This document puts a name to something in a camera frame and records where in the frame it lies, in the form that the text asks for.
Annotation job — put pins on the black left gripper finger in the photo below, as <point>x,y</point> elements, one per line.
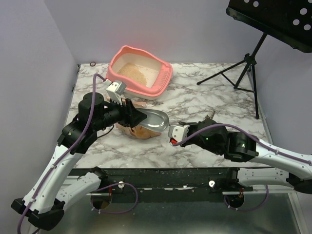
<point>129,105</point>
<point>136,116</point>

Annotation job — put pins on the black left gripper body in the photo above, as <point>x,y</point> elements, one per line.
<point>116,113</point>

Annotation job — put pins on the peach cat litter bag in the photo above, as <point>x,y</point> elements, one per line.
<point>139,131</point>

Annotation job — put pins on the metal litter scoop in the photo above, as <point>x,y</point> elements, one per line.
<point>156,121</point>

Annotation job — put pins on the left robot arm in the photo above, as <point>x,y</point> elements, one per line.
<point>46,203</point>

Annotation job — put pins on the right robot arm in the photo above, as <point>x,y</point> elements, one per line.
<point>284,167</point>

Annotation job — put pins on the pink and white litter box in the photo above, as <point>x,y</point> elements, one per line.
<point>145,75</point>

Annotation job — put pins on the beige cat litter pile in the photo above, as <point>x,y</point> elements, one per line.
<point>132,71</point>

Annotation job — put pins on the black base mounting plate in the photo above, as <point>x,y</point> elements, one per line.
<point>229,173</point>

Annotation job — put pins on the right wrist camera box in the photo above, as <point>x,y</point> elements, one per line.
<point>177,133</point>

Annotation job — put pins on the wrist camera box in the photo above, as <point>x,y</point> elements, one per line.
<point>177,133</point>
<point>115,90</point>

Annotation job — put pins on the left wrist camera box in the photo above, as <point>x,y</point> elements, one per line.
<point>115,90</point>

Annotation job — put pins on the aluminium frame rail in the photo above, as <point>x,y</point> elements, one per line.
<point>273,190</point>

